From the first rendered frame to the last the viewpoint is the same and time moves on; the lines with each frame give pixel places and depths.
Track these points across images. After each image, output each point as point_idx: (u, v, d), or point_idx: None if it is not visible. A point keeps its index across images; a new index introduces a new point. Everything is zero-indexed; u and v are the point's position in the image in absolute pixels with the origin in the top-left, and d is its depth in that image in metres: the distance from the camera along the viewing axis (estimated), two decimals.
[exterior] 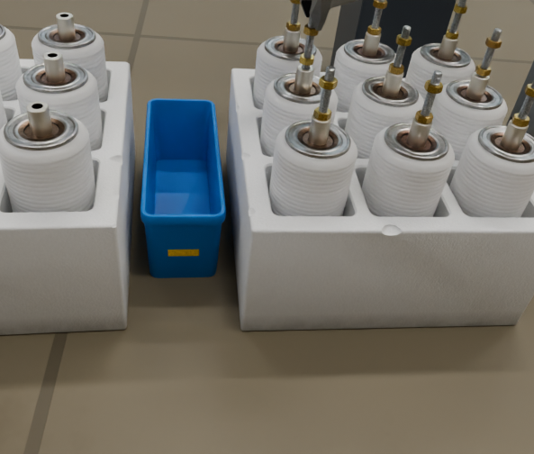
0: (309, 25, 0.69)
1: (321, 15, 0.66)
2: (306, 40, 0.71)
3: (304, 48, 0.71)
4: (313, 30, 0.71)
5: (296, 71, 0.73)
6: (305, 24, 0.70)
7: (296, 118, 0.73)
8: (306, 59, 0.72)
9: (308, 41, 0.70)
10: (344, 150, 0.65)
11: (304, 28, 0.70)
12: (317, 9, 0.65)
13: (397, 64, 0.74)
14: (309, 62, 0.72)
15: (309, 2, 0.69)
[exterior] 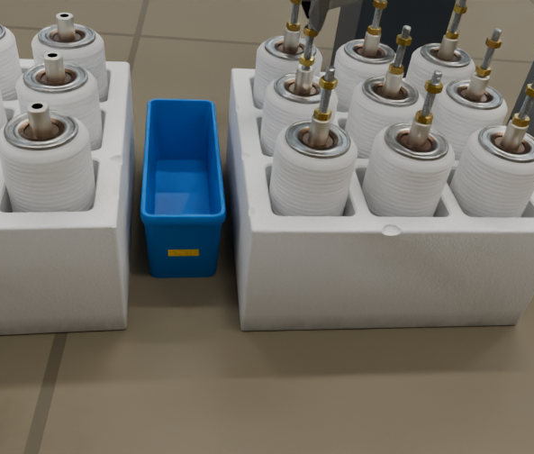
0: None
1: (320, 16, 0.66)
2: (310, 42, 0.71)
3: (310, 50, 0.71)
4: (303, 31, 0.70)
5: (296, 71, 0.73)
6: (310, 31, 0.69)
7: (296, 118, 0.73)
8: (313, 57, 0.72)
9: (313, 41, 0.71)
10: (344, 150, 0.65)
11: (312, 33, 0.69)
12: (315, 10, 0.65)
13: (397, 64, 0.74)
14: (312, 59, 0.73)
15: (309, 3, 0.69)
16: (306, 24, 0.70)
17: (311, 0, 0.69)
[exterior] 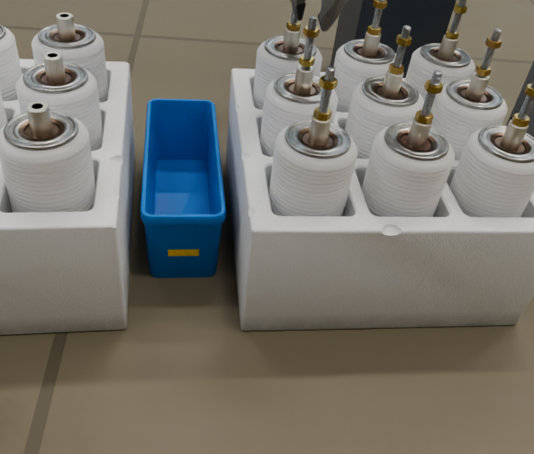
0: (312, 24, 0.70)
1: (335, 16, 0.66)
2: (312, 41, 0.71)
3: (311, 49, 0.72)
4: (312, 37, 0.70)
5: (296, 71, 0.73)
6: (319, 30, 0.70)
7: (296, 118, 0.73)
8: (303, 55, 0.73)
9: (308, 40, 0.71)
10: (344, 150, 0.65)
11: (317, 31, 0.70)
12: (331, 12, 0.66)
13: (397, 64, 0.74)
14: (301, 59, 0.73)
15: (303, 5, 0.69)
16: (307, 31, 0.69)
17: (303, 2, 0.69)
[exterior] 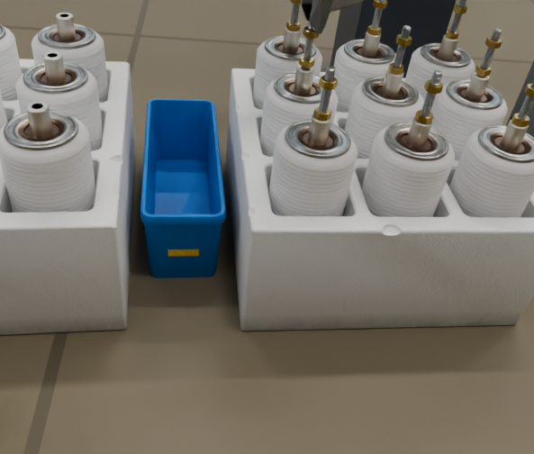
0: (308, 27, 0.70)
1: (321, 19, 0.66)
2: (306, 41, 0.71)
3: (304, 49, 0.72)
4: (316, 33, 0.71)
5: (296, 71, 0.73)
6: (307, 26, 0.71)
7: (296, 118, 0.73)
8: (303, 60, 0.72)
9: (306, 43, 0.71)
10: (344, 150, 0.65)
11: (305, 30, 0.71)
12: (317, 13, 0.65)
13: (397, 64, 0.74)
14: (305, 64, 0.72)
15: (310, 5, 0.69)
16: None
17: (311, 2, 0.69)
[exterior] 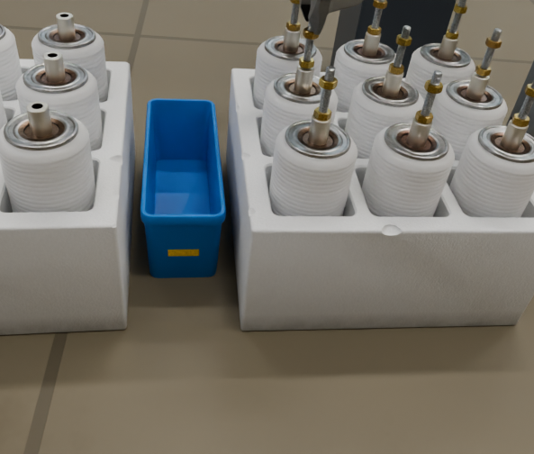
0: None
1: (320, 20, 0.66)
2: (308, 44, 0.71)
3: (308, 53, 0.71)
4: (303, 33, 0.71)
5: (296, 71, 0.73)
6: (306, 32, 0.69)
7: (296, 118, 0.73)
8: (313, 60, 0.72)
9: (312, 44, 0.71)
10: (344, 150, 0.65)
11: (308, 35, 0.70)
12: (315, 13, 0.65)
13: (397, 64, 0.74)
14: (312, 62, 0.73)
15: (309, 6, 0.70)
16: None
17: (310, 3, 0.70)
